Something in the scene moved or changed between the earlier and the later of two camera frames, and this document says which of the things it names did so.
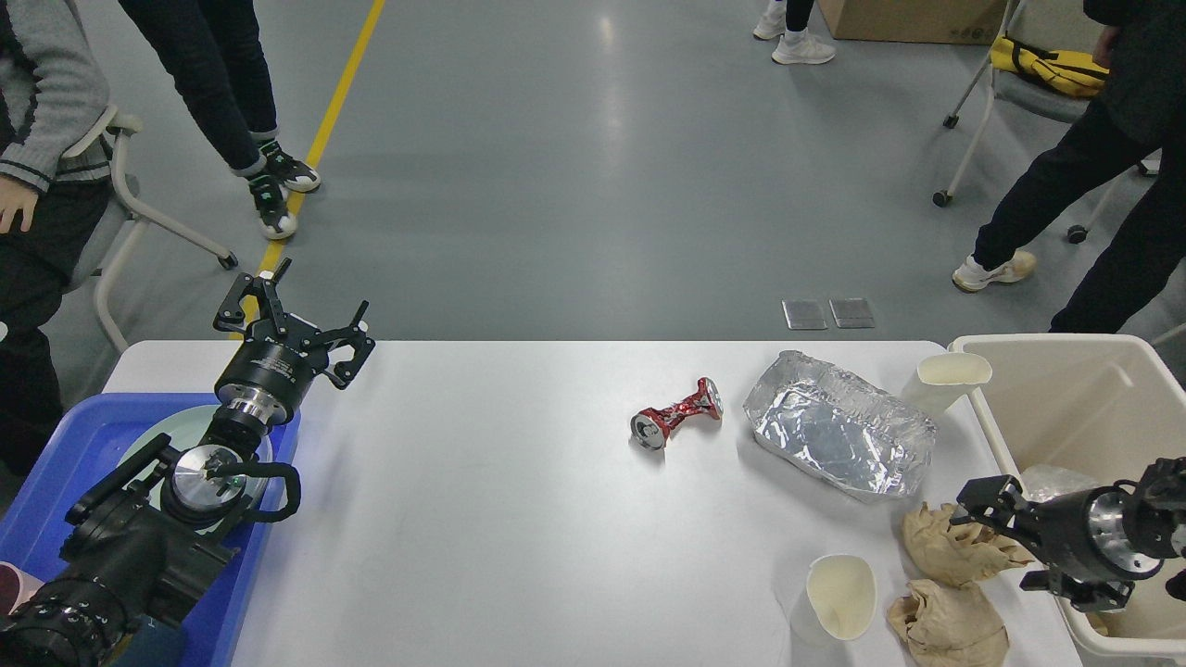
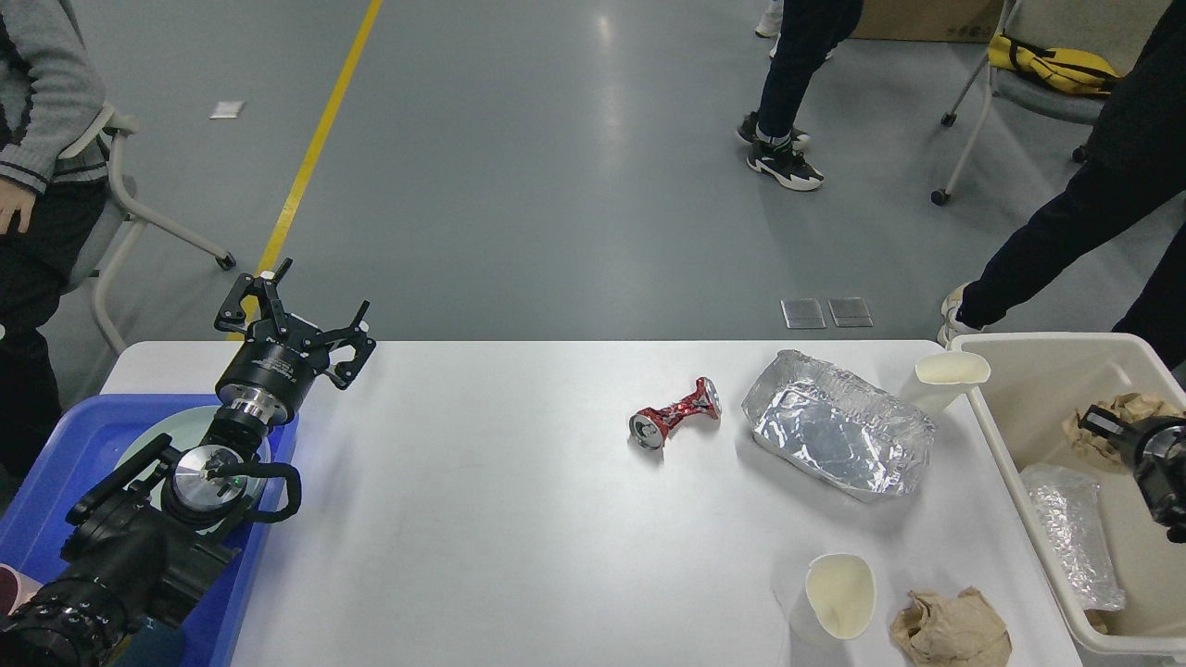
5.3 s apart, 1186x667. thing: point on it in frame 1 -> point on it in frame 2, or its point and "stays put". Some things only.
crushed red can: [650, 428] stays put
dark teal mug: [153, 644] stays put
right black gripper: [1096, 540] -> [1156, 447]
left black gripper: [272, 371] stays put
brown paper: [958, 554] -> [1101, 450]
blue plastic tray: [90, 443] stays put
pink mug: [17, 586] stays put
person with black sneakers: [214, 49] -> [813, 29]
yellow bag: [1077, 72] stays put
